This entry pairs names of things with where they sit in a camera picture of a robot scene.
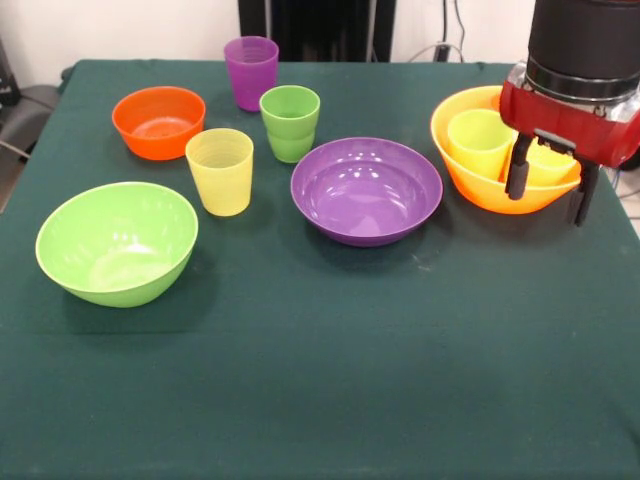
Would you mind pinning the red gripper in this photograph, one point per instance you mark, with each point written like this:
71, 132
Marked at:
560, 117

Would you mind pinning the yellow-orange stepped cup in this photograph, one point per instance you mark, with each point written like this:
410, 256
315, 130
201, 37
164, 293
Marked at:
547, 167

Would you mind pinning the large yellow-orange bowl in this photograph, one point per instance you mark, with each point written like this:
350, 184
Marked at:
475, 190

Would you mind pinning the light green tapered cup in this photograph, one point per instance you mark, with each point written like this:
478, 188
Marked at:
475, 145

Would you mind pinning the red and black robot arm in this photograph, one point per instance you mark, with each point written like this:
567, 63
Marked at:
585, 40

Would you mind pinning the purple bowl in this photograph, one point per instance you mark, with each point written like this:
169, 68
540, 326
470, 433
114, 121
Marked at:
365, 195

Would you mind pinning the green stepped cup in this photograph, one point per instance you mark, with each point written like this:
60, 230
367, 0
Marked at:
290, 140

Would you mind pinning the dark green tablecloth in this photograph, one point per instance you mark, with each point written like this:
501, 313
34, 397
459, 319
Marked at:
320, 375

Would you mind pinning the purple cup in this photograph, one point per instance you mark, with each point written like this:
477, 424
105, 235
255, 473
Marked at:
250, 80

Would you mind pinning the yellow tapered cup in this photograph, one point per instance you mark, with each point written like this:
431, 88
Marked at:
220, 185

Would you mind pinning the orange-red bowl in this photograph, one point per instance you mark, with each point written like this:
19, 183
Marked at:
155, 145

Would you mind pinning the green bowl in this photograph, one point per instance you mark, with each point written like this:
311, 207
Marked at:
115, 240

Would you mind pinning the grey office chair base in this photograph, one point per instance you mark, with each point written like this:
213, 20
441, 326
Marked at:
30, 110

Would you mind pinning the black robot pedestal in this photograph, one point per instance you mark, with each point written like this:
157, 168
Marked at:
325, 25

